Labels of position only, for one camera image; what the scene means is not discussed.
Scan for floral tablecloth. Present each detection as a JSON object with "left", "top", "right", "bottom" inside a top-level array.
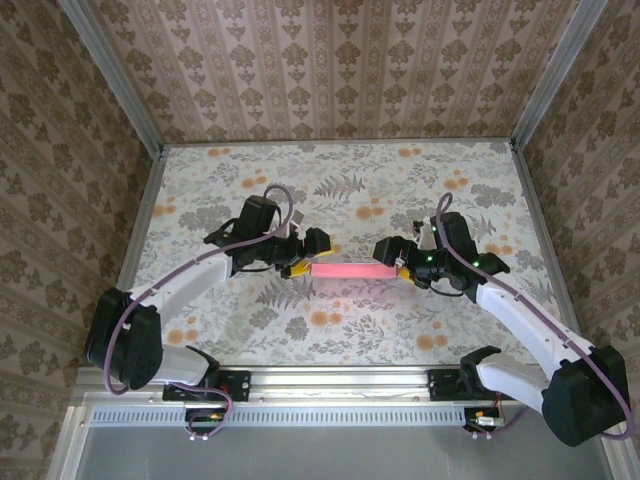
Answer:
[{"left": 112, "top": 141, "right": 576, "bottom": 366}]

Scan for slotted grey cable duct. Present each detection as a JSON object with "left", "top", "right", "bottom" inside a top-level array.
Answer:
[{"left": 89, "top": 405, "right": 501, "bottom": 427}]

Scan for aluminium corner post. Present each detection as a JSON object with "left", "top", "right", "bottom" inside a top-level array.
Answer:
[
  {"left": 509, "top": 0, "right": 619, "bottom": 151},
  {"left": 62, "top": 0, "right": 166, "bottom": 157}
]

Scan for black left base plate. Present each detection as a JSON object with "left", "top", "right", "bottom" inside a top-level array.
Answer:
[{"left": 163, "top": 369, "right": 252, "bottom": 403}]

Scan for grey metal panel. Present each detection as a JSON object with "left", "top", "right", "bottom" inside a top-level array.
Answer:
[{"left": 47, "top": 404, "right": 631, "bottom": 480}]

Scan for aluminium side rail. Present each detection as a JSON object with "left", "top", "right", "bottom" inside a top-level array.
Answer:
[
  {"left": 95, "top": 149, "right": 167, "bottom": 367},
  {"left": 509, "top": 142, "right": 590, "bottom": 365}
]

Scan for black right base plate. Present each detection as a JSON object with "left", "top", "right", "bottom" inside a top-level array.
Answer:
[{"left": 428, "top": 368, "right": 521, "bottom": 402}]

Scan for aluminium frame rail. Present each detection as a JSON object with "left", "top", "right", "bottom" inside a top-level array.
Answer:
[{"left": 69, "top": 364, "right": 617, "bottom": 407}]

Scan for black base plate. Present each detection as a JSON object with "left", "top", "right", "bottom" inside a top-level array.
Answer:
[
  {"left": 428, "top": 368, "right": 521, "bottom": 402},
  {"left": 163, "top": 369, "right": 252, "bottom": 403}
]

